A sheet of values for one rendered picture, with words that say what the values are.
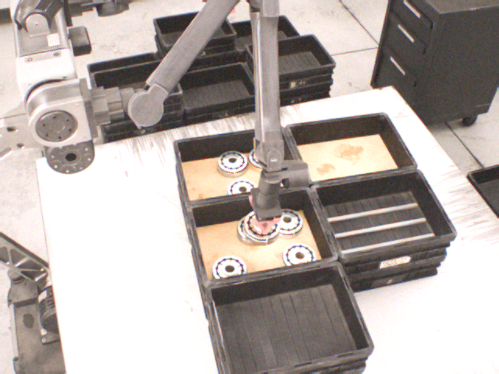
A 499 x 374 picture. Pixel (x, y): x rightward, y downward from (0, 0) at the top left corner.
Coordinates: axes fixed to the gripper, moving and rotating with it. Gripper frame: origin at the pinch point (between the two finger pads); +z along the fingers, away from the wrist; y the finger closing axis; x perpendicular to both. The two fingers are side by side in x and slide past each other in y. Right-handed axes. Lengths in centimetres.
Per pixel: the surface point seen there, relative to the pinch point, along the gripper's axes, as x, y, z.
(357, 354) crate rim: -17.2, -39.4, 9.3
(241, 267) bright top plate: 4.3, -1.9, 19.0
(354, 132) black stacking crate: -51, 49, 17
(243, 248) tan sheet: 1.3, 6.8, 22.3
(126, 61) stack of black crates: 25, 182, 79
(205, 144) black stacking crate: 6, 49, 17
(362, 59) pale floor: -137, 204, 102
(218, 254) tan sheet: 9.3, 6.4, 22.8
